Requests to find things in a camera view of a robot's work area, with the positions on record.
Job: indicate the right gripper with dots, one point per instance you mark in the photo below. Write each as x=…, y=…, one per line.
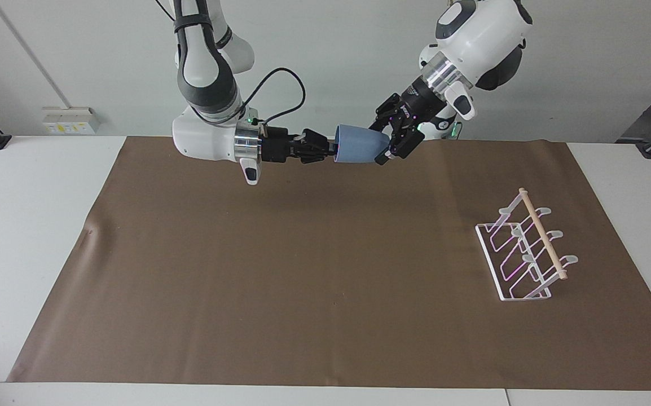
x=276, y=146

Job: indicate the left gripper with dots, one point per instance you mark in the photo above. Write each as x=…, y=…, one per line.
x=414, y=106

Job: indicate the blue cup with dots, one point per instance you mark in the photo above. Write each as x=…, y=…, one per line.
x=359, y=144

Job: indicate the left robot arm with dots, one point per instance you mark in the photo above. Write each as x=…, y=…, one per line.
x=486, y=39

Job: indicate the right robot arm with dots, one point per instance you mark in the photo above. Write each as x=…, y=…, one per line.
x=204, y=67

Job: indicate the white wall socket box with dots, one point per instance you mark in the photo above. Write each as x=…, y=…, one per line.
x=70, y=121

